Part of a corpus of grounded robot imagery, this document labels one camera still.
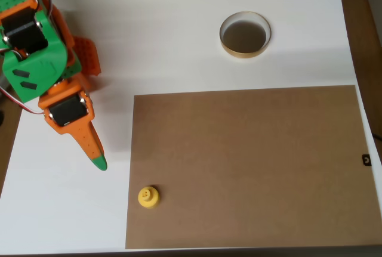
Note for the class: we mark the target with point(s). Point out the small black clip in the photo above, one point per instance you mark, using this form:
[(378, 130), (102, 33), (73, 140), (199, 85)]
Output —
[(366, 160)]

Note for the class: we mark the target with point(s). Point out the round shallow metal dish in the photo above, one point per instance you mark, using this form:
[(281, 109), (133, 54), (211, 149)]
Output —
[(244, 37)]

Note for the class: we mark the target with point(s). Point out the green orange robot arm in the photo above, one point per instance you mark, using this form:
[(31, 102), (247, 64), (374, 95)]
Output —
[(44, 57)]

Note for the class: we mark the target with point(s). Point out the small yellow plastic piece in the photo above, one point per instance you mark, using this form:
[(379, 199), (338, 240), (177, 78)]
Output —
[(148, 198)]

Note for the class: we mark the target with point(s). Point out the brown rectangular board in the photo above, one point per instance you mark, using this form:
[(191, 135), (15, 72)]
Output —
[(238, 164)]

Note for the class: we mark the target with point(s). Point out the orange gripper black servo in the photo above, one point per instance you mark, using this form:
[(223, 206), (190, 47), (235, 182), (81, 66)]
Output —
[(68, 110)]

